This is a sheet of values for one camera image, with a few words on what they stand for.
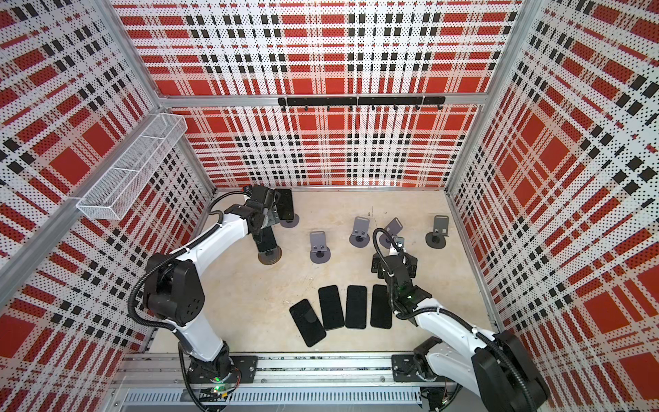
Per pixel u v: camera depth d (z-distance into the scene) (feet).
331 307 2.84
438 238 3.40
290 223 3.54
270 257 3.23
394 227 3.16
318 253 3.21
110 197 2.25
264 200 2.36
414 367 2.37
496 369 1.34
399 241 2.39
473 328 1.51
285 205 3.44
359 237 3.30
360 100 2.90
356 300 2.87
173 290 1.54
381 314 2.79
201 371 2.30
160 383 2.41
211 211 2.41
